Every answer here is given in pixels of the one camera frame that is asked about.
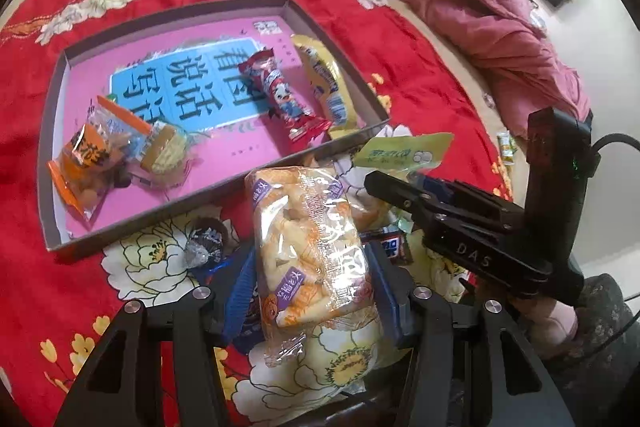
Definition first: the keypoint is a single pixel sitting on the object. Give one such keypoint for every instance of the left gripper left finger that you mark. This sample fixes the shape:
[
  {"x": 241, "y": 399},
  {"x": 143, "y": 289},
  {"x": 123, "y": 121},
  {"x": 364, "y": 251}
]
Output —
[{"x": 119, "y": 384}]

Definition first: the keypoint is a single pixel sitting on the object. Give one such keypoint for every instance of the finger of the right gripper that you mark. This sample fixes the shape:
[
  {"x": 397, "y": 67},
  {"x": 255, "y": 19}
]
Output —
[
  {"x": 421, "y": 205},
  {"x": 454, "y": 193}
]

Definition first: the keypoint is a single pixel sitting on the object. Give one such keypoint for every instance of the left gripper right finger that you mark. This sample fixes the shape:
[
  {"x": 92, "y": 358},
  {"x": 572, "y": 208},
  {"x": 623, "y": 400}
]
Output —
[{"x": 504, "y": 381}]

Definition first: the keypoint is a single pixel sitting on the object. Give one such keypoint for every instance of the green yellow cake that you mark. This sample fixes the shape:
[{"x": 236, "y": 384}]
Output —
[{"x": 398, "y": 152}]

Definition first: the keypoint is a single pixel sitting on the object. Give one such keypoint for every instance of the gold wafer snack bar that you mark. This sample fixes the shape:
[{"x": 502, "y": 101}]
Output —
[{"x": 329, "y": 85}]

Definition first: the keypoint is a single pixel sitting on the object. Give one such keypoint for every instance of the clear pack yellow puffs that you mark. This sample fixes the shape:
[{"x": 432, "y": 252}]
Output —
[{"x": 311, "y": 266}]

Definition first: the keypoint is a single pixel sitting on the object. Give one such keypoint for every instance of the red cow milk candy stick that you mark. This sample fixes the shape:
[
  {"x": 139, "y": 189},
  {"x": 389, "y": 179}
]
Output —
[{"x": 301, "y": 124}]

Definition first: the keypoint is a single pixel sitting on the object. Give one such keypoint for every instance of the orange pack fried snack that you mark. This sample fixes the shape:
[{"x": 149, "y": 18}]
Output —
[{"x": 84, "y": 170}]

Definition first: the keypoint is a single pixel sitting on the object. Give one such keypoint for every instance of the clear pack round cracker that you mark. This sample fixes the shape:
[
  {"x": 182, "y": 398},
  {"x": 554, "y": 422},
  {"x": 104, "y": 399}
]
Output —
[{"x": 162, "y": 161}]

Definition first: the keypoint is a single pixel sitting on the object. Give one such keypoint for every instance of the person's right hand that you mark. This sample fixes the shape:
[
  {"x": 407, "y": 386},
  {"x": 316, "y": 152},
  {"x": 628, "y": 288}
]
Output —
[{"x": 549, "y": 325}]

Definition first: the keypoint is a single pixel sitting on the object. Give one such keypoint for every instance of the brown snickers bar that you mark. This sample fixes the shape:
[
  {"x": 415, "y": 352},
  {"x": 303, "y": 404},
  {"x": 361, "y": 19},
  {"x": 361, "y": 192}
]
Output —
[{"x": 393, "y": 241}]

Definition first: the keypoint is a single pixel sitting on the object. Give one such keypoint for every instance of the yellow green candy packet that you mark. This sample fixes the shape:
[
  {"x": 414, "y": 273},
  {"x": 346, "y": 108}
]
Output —
[{"x": 507, "y": 147}]

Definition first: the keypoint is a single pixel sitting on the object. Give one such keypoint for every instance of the small pink candy wrapper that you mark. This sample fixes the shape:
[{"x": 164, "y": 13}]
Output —
[{"x": 489, "y": 100}]

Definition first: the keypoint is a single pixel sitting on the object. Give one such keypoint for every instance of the red floral cloth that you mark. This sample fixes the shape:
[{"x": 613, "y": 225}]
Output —
[{"x": 53, "y": 313}]

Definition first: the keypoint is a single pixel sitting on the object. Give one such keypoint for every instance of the blue cookie packet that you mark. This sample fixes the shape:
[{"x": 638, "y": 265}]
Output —
[{"x": 233, "y": 317}]

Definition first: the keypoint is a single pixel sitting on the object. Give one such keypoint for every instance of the silver wrapped chocolate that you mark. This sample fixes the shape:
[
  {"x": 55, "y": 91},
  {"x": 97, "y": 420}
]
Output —
[{"x": 207, "y": 243}]

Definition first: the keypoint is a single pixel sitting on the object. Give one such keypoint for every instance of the shallow grey cardboard box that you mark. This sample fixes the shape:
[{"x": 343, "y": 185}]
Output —
[{"x": 371, "y": 118}]

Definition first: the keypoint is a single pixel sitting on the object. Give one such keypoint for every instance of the pink book blue title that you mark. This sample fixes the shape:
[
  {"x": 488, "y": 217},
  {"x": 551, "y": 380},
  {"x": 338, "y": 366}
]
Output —
[{"x": 186, "y": 72}]

